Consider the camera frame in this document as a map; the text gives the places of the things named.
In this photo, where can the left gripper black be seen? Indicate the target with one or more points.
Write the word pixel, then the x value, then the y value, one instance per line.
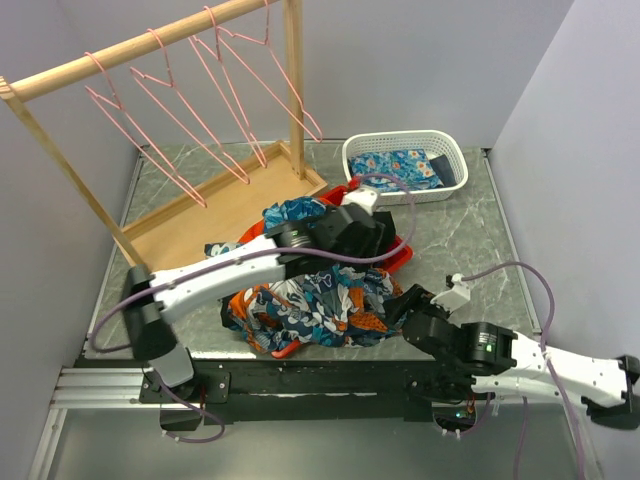
pixel 369 250

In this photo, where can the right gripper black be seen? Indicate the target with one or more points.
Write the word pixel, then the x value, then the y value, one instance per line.
pixel 416 298

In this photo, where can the orange blue patterned shorts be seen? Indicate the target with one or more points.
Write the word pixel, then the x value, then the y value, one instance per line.
pixel 338 307

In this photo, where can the pink wire hanger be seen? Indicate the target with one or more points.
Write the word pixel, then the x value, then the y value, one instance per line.
pixel 145 80
pixel 273 57
pixel 115 111
pixel 229 96

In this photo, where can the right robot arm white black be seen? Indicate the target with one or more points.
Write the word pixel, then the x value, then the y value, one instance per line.
pixel 484 358

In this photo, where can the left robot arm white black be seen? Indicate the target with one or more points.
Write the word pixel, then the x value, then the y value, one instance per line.
pixel 154 301

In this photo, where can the blue floral shorts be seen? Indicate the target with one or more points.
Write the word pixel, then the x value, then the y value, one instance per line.
pixel 304 207

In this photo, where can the black garment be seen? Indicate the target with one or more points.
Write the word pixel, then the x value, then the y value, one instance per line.
pixel 386 231

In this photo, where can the red plastic tray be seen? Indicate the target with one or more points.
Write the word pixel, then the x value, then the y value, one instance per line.
pixel 331 198

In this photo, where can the blue floral cloth in basket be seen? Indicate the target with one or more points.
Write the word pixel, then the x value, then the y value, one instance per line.
pixel 411 166

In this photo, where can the dark denim cloth in basket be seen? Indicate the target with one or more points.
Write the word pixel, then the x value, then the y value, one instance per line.
pixel 443 169

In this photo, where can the white plastic basket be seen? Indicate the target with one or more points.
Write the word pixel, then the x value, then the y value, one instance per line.
pixel 433 141

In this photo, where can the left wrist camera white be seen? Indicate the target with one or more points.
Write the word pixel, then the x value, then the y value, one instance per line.
pixel 364 196

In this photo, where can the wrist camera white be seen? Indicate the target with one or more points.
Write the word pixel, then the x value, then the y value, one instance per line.
pixel 364 196
pixel 457 294

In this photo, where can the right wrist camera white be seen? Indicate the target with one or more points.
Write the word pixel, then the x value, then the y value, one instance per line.
pixel 457 294

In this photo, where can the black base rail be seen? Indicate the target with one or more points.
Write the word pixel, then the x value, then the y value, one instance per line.
pixel 227 392

